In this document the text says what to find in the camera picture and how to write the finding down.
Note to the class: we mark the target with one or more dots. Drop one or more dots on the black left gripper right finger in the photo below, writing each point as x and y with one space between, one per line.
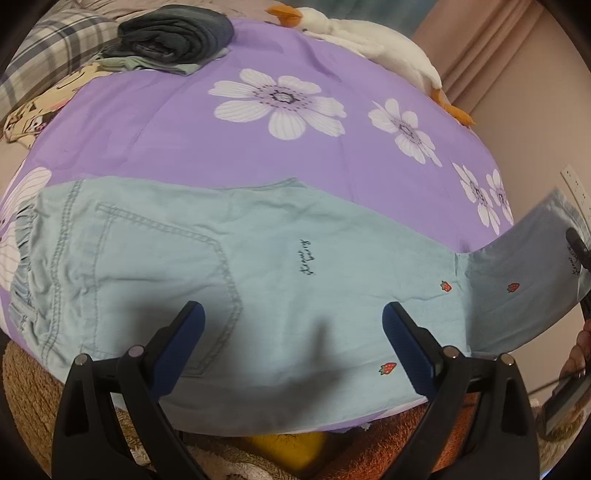
501 442

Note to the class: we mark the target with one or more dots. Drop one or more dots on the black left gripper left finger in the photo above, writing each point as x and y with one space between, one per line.
88 442

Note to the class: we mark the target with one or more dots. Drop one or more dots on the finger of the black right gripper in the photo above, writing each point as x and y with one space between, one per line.
582 254

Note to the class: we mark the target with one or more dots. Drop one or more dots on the light blue denim pants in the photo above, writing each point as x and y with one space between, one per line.
293 281

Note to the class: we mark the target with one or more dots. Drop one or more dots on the person right hand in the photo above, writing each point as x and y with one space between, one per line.
580 353

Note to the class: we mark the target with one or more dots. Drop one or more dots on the white power strip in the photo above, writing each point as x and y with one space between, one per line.
576 187

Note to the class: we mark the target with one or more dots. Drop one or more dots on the orange brown fuzzy rug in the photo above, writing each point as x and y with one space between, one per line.
33 397

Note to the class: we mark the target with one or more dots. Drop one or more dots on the black device green light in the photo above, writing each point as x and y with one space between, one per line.
568 392

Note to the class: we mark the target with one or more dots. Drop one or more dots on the yellow plush item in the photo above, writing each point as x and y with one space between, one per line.
298 454

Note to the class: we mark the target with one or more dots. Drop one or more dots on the pink curtain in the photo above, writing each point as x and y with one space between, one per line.
471 42

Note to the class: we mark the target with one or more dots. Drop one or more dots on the white goose plush toy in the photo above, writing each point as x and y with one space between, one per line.
380 44

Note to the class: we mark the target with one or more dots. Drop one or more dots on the cream cartoon print cloth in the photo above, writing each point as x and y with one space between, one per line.
26 123

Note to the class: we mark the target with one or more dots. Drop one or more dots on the purple floral bedsheet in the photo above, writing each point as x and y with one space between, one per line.
282 105

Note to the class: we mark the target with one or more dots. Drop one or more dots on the green folded garment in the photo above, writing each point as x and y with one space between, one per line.
136 63

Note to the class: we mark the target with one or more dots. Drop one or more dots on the plaid pillow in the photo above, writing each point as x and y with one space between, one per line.
55 47

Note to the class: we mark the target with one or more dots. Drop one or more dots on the dark folded jeans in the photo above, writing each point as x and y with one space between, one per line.
175 34

